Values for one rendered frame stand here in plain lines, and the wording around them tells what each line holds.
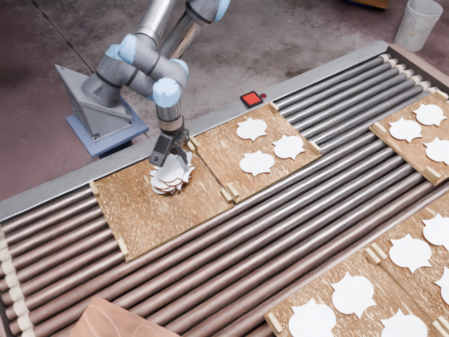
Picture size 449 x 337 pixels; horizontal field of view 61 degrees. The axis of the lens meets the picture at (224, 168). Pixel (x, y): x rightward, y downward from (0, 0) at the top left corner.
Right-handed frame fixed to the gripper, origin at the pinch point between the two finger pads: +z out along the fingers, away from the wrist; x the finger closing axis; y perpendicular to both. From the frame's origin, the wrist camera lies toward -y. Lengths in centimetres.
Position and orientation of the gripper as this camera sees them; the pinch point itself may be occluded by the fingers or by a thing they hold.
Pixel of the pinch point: (172, 166)
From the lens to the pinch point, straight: 135.2
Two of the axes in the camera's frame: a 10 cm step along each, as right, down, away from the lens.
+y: 4.3, -7.2, 5.5
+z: -0.2, 6.0, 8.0
